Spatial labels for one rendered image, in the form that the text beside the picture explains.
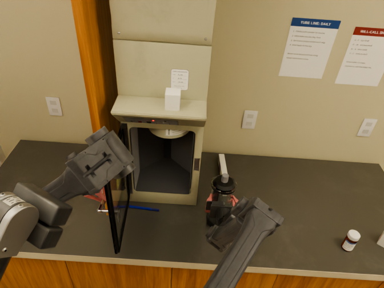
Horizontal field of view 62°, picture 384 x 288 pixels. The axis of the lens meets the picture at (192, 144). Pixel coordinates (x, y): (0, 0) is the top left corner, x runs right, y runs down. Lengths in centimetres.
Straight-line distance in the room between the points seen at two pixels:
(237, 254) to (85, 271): 98
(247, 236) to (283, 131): 117
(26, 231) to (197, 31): 77
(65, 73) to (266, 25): 98
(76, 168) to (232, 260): 35
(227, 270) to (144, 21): 75
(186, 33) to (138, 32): 15
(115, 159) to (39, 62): 117
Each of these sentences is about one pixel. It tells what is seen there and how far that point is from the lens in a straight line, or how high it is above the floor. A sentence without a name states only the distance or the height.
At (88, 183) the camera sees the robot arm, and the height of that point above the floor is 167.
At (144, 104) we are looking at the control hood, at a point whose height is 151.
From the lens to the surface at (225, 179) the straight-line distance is 129.
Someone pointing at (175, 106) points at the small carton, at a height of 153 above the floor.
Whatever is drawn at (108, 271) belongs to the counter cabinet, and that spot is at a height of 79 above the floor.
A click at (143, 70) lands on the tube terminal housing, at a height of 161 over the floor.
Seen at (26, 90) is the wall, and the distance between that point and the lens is 187.
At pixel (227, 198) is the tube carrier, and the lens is 132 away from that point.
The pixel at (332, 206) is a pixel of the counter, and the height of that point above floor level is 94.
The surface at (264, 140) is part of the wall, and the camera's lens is 184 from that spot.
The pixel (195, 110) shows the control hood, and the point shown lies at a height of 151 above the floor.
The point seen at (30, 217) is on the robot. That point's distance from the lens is 51.
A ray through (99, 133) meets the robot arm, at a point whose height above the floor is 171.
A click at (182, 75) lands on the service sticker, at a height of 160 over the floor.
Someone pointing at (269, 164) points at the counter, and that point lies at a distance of 182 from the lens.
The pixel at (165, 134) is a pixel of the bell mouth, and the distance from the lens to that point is 128.
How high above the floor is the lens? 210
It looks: 38 degrees down
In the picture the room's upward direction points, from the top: 4 degrees clockwise
